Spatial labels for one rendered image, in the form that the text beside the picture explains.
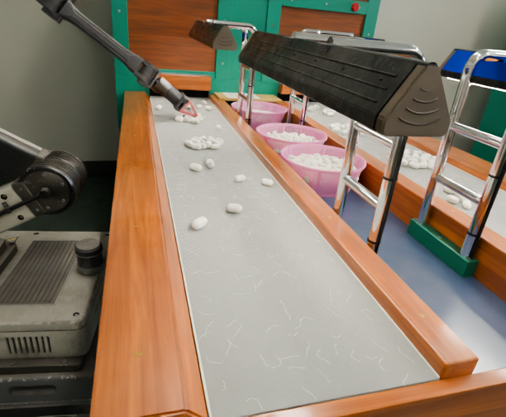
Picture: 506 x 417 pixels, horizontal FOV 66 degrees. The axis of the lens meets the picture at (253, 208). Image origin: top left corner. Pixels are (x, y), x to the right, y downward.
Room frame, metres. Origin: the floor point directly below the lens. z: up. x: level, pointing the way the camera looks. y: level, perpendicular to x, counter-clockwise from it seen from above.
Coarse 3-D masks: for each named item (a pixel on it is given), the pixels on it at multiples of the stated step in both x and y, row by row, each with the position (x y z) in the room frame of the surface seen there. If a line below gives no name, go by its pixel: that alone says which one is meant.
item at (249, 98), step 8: (208, 24) 1.54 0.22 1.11; (224, 24) 1.54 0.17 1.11; (232, 24) 1.55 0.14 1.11; (240, 24) 1.56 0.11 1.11; (248, 24) 1.57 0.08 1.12; (240, 72) 1.73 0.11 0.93; (240, 80) 1.72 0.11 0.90; (248, 80) 1.59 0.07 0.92; (240, 88) 1.72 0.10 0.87; (248, 88) 1.58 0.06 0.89; (240, 96) 1.71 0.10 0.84; (248, 96) 1.58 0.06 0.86; (240, 104) 1.72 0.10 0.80; (248, 104) 1.58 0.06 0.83; (240, 112) 1.72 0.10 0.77; (248, 112) 1.58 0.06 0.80; (248, 120) 1.58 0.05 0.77
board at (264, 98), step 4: (216, 96) 2.03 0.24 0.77; (220, 96) 1.99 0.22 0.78; (224, 96) 2.00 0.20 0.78; (260, 96) 2.10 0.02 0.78; (264, 96) 2.11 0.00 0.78; (268, 96) 2.13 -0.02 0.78; (272, 96) 2.14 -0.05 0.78; (228, 100) 1.97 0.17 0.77; (232, 100) 1.97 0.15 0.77; (236, 100) 1.98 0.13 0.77; (244, 100) 1.99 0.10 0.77; (256, 100) 2.01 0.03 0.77; (260, 100) 2.02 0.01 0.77; (264, 100) 2.02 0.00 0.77; (268, 100) 2.03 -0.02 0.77; (272, 100) 2.04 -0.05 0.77; (276, 100) 2.04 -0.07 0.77; (280, 100) 2.05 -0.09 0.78
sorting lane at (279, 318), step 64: (192, 128) 1.47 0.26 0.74; (192, 192) 0.88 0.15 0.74; (256, 192) 0.92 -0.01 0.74; (192, 256) 0.59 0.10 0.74; (256, 256) 0.61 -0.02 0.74; (320, 256) 0.64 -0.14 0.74; (192, 320) 0.43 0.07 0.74; (256, 320) 0.44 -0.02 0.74; (320, 320) 0.46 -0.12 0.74; (384, 320) 0.47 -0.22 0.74; (256, 384) 0.33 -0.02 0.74; (320, 384) 0.34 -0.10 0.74; (384, 384) 0.35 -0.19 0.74
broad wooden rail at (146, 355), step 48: (144, 96) 1.87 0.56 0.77; (144, 144) 1.14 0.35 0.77; (144, 192) 0.80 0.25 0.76; (144, 240) 0.59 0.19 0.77; (144, 288) 0.46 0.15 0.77; (144, 336) 0.37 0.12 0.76; (192, 336) 0.40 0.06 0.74; (96, 384) 0.29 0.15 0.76; (144, 384) 0.30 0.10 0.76; (192, 384) 0.31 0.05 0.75
